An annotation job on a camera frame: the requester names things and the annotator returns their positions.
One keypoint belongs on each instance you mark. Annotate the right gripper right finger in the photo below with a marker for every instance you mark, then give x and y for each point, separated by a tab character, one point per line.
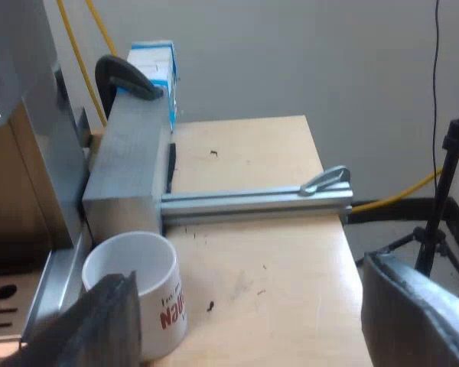
409	317

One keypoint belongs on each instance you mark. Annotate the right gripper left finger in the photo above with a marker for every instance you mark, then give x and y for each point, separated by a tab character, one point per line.
92	329

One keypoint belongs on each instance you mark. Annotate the white mug with red and black print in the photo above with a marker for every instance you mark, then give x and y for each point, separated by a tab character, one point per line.
153	267

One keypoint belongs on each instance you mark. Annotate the steel espresso machine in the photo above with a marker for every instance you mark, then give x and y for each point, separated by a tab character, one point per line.
57	153

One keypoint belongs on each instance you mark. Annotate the black tripod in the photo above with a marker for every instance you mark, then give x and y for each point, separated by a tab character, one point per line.
449	153

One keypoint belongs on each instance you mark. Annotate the metal block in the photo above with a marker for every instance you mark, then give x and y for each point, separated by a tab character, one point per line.
126	160

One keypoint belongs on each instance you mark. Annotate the blue and white box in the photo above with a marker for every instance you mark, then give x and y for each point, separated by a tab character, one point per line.
157	65

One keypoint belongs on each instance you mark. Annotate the aluminium rail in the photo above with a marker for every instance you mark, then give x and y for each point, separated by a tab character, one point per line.
252	202

